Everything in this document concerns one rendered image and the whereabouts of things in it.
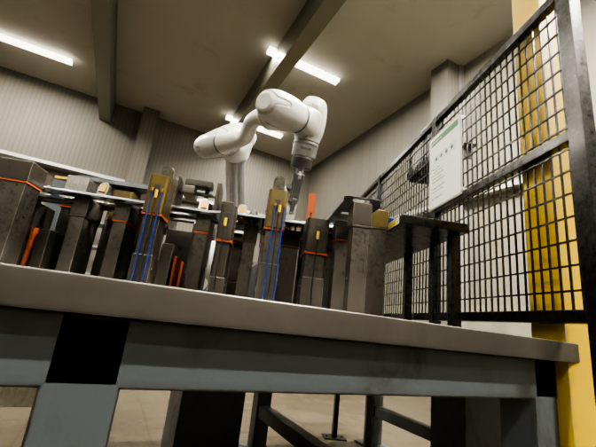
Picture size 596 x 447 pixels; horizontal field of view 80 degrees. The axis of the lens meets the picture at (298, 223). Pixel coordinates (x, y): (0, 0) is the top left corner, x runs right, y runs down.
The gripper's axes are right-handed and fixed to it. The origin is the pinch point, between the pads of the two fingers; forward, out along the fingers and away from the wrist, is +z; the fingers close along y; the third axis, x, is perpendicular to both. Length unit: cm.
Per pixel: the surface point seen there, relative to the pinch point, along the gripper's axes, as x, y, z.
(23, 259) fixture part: -77, 14, 31
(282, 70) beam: -28, -388, -179
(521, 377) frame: 48, 63, 19
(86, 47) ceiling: -340, -483, -167
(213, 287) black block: -18.3, 28.9, 24.0
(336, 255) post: 14.5, 25.1, 8.3
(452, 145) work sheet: 51, 3, -37
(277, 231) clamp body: -4.4, 27.0, 4.7
